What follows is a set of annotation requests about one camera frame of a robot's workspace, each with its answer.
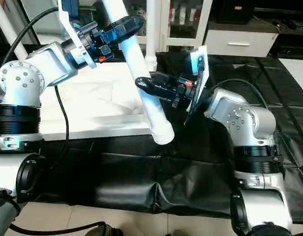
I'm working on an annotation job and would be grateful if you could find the white plastic table leg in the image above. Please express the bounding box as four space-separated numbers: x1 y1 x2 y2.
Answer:
144 0 160 72
0 0 31 47
101 0 176 146

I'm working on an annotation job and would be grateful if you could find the white plastic table top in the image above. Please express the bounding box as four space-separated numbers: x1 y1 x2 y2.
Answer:
24 59 164 142

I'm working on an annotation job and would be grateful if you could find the white glass door cabinet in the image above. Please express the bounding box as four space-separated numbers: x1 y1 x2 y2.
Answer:
126 0 213 52

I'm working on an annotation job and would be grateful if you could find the white drawer unit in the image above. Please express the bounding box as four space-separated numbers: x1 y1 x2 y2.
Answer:
205 30 279 58

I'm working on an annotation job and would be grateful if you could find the black work mat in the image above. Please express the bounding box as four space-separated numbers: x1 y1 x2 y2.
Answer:
0 42 303 224

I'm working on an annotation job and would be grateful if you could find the black equipment case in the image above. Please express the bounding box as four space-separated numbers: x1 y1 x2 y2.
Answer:
215 0 255 24

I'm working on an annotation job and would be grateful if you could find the white flat board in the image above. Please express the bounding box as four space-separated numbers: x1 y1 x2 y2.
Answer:
279 58 303 84

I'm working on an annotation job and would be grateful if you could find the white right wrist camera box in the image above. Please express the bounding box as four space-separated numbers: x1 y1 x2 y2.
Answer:
183 46 210 126

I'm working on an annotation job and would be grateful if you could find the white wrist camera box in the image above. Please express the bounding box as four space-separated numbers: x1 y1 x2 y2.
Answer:
183 46 210 126
57 0 98 69

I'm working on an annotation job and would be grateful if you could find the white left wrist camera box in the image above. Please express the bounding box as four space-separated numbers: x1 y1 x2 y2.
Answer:
57 0 98 69

